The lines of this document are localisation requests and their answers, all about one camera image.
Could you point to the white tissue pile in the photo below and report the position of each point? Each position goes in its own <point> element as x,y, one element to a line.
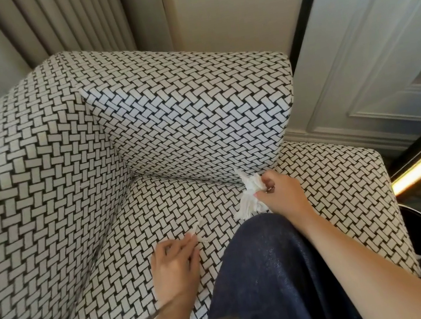
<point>251,198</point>

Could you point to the person's left hand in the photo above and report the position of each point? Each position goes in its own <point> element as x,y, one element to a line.
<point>173,272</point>

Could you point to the person's right hand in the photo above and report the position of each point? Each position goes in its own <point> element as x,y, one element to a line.
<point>287,196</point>

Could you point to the person's right forearm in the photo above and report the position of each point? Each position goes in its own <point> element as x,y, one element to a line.
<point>377,266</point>

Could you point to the pleated beige curtain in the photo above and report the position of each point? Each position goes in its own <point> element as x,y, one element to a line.
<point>62,21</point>

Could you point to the black white woven-pattern sofa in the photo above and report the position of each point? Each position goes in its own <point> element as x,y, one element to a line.
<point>55,171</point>

